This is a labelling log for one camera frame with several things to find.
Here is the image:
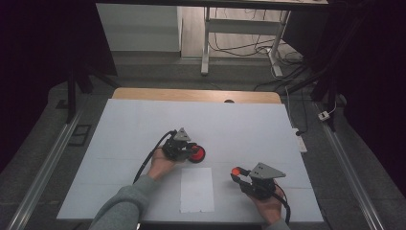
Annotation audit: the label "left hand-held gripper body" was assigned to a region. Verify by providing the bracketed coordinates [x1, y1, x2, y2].
[161, 127, 197, 162]

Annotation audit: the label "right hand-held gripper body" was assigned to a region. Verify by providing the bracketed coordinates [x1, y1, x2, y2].
[240, 162, 286, 201]

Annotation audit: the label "round red ink pad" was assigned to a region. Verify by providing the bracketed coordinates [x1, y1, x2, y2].
[188, 145, 207, 164]

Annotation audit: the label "white paper sheet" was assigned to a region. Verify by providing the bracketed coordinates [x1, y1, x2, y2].
[179, 167, 215, 214]

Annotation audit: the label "person's left hand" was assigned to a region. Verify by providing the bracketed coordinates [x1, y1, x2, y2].
[147, 147, 178, 181]

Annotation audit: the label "person's right hand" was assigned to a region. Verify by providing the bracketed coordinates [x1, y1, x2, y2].
[250, 186, 285, 226]

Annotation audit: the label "white table cover board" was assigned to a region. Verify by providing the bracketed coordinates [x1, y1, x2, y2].
[56, 98, 325, 223]

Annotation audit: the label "white power strip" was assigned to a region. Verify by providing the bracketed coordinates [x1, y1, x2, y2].
[291, 127, 308, 153]

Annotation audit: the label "black floor plate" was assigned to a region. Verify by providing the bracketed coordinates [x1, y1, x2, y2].
[68, 124, 93, 148]

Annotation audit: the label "black metal stand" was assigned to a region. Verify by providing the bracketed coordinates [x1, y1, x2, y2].
[281, 9, 368, 132]

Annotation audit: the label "black tripod stand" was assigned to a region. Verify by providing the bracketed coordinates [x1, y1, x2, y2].
[65, 63, 121, 125]

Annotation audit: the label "white cabinet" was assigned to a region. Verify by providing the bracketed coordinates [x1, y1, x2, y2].
[95, 3, 183, 54]

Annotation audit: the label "dark curtain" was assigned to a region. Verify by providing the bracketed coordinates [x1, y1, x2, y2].
[0, 0, 118, 173]
[283, 0, 406, 196]

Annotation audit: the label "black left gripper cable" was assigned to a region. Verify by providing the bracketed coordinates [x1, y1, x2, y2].
[132, 129, 177, 185]

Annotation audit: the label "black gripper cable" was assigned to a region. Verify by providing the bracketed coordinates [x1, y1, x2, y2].
[132, 129, 177, 185]
[272, 183, 292, 224]

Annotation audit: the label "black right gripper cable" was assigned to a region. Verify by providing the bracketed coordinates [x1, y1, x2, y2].
[272, 183, 292, 224]

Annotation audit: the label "aluminium floor rail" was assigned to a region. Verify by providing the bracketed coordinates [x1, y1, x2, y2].
[6, 108, 84, 230]
[314, 102, 387, 230]

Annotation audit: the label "black floor cable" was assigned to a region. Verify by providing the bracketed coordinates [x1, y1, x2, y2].
[253, 65, 309, 92]

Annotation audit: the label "black cables under desk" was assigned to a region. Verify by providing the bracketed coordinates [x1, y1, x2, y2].
[209, 8, 305, 65]

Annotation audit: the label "white metal desk frame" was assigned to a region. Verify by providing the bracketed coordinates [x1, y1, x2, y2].
[200, 6, 292, 78]

